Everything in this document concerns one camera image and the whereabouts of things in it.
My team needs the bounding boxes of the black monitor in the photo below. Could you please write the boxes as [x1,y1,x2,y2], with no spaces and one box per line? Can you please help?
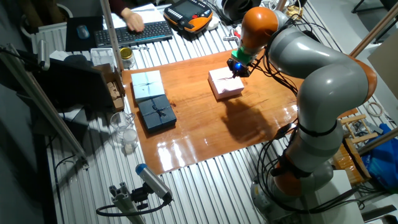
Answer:
[30,57,114,110]

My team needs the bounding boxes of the light blue gift box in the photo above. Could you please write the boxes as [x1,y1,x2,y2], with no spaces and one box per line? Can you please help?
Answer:
[131,70,166,103]

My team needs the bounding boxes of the white tape ring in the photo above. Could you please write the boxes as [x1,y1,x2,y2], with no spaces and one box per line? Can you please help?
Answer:
[366,101,384,118]

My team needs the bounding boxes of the black keyboard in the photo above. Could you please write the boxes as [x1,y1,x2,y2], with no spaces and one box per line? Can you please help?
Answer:
[94,21,174,49]

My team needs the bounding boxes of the aluminium profile bracket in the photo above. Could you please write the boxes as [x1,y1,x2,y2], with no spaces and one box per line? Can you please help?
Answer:
[108,182,146,224]

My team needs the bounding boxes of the person's right hand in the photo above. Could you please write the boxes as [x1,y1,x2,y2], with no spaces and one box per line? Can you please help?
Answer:
[120,7,146,33]

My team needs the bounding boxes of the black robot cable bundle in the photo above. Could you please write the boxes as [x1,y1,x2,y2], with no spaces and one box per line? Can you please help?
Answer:
[256,119,364,215]

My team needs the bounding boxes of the white paper sheets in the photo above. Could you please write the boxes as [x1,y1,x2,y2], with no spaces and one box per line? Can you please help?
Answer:
[111,3,165,29]

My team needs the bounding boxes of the dark blue gift box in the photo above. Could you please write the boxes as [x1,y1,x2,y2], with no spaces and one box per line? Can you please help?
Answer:
[137,95,177,133]

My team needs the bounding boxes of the orange and black teach pendant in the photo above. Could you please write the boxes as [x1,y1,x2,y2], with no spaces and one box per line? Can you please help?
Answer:
[163,0,214,34]

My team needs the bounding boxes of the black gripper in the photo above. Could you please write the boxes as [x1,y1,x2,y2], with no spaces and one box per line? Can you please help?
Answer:
[226,57,251,79]

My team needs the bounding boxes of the glossy wooden board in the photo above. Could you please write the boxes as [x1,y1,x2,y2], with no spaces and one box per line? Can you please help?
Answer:
[121,49,359,175]

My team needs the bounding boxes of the clear plastic container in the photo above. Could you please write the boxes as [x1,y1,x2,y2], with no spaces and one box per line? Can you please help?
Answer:
[90,47,118,68]

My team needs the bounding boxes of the slanted aluminium pole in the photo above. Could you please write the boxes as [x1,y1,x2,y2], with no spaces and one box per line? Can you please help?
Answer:
[0,43,90,169]

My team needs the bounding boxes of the blue plastic bag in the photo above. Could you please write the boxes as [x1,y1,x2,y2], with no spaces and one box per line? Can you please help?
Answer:
[362,123,398,190]

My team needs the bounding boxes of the forearm in dark red sleeve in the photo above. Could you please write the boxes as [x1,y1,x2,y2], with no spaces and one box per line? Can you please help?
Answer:
[108,0,132,16]

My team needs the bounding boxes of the black camera cable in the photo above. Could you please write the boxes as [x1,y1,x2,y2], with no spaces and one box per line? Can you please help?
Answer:
[96,194,172,217]

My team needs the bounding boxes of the small wooden rack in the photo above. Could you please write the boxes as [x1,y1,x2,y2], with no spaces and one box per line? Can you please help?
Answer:
[338,114,379,144]

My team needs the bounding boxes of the black mouse pad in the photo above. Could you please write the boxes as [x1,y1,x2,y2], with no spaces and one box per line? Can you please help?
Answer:
[65,16,104,52]

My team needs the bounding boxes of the brown cardboard box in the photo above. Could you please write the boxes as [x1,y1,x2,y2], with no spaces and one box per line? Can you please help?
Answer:
[92,63,126,113]

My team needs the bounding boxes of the silver camera with blue cap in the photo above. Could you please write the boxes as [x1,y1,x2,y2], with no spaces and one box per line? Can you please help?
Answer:
[135,163,174,202]

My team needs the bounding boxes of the white egg-shaped object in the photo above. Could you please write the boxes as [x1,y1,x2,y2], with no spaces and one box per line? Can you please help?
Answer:
[205,16,220,31]

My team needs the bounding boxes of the black filament spool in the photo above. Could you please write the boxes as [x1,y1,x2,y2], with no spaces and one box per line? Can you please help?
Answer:
[221,0,262,24]

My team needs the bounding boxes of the silver cylindrical camera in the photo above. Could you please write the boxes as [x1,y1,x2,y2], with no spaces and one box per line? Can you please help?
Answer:
[37,39,50,71]

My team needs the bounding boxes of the small clear plastic cup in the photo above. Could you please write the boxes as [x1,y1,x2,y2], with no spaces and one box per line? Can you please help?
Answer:
[123,128,139,150]

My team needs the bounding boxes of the open pink box base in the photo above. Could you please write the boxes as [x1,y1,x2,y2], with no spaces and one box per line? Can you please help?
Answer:
[215,90,246,101]

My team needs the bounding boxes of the green wrist adapter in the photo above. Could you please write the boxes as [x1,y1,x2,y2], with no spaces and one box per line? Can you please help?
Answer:
[231,47,261,67]

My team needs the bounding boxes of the white pedestal block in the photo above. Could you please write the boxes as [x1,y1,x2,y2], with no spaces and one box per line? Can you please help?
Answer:
[313,169,364,224]

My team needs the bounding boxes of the upright aluminium pole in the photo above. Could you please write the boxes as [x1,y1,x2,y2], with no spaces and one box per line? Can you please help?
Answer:
[99,0,124,72]

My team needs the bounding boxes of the pink box lid with ribbon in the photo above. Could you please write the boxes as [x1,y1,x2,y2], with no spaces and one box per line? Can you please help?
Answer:
[207,66,245,96]

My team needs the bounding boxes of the clear glass beaker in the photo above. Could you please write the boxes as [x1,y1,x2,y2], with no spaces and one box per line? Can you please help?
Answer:
[109,111,135,139]

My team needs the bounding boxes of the orange striped box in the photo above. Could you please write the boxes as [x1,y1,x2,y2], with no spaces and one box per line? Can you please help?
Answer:
[331,138,373,186]

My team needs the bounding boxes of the grey computer mouse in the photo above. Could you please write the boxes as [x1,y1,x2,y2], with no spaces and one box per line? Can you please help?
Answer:
[76,24,91,40]

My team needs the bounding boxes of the glass jar with gold lid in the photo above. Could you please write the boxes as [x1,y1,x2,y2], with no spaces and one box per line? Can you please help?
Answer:
[119,47,136,70]

